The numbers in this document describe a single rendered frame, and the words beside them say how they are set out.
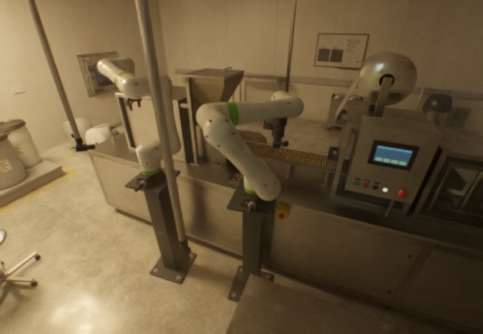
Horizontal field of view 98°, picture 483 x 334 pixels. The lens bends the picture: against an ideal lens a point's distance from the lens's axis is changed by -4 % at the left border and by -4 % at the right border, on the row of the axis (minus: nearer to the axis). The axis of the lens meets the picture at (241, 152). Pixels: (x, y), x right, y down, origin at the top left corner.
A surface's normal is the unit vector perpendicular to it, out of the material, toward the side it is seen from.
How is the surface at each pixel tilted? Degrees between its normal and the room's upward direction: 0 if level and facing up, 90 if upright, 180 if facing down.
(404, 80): 90
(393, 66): 90
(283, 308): 0
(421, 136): 90
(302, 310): 0
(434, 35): 90
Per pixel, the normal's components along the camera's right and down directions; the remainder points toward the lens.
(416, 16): -0.39, 0.44
